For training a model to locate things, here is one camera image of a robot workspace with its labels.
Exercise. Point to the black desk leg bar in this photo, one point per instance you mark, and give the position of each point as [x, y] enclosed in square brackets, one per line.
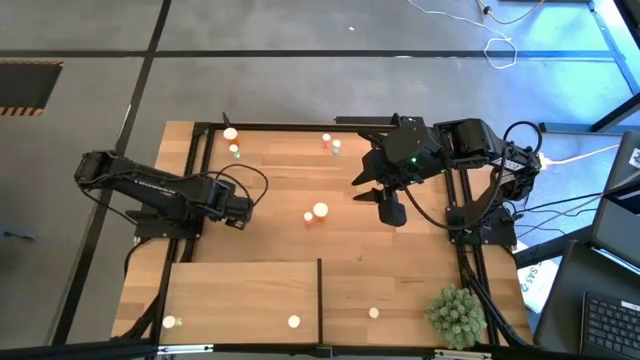
[550, 248]

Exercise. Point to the black aluminium table frame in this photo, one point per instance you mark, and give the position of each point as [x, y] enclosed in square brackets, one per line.
[300, 127]

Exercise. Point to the black shelf divider panel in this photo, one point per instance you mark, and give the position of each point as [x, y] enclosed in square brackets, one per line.
[319, 300]

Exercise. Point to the small white-capped medicine bottle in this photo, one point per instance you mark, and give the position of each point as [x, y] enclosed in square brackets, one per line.
[373, 312]

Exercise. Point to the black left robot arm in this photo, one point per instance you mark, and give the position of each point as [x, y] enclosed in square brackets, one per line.
[150, 182]

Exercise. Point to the large orange medicine bottle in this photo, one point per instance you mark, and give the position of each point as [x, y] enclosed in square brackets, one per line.
[230, 134]
[320, 210]

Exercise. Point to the artificial green plant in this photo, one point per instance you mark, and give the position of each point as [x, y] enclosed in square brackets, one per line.
[457, 317]

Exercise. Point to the small bottle center orange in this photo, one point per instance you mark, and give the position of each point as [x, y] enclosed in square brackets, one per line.
[336, 144]

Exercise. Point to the silver metal bracket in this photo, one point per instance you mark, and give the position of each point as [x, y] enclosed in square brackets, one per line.
[462, 354]
[185, 348]

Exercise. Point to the blue-black desk frame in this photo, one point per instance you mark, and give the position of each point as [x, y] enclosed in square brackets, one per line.
[565, 127]

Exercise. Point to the black floor hatch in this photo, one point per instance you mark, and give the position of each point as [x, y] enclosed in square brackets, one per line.
[27, 85]

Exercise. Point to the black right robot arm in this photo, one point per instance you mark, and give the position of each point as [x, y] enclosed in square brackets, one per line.
[472, 140]

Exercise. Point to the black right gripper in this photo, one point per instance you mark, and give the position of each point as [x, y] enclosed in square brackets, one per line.
[395, 210]

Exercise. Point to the black stand crossbar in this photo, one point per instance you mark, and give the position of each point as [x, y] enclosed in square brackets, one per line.
[75, 350]

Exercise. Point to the black laptop with keyboard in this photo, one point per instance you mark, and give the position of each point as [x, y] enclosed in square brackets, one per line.
[612, 325]

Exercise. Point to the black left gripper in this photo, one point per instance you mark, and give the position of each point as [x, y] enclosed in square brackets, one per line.
[237, 210]

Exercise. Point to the small yellow medicine bottle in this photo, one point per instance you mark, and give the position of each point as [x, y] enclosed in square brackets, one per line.
[169, 321]

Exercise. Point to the black table-level camera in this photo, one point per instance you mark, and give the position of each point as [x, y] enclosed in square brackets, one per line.
[324, 352]

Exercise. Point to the small green medicine bottle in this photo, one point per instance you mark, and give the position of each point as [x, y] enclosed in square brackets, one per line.
[233, 148]

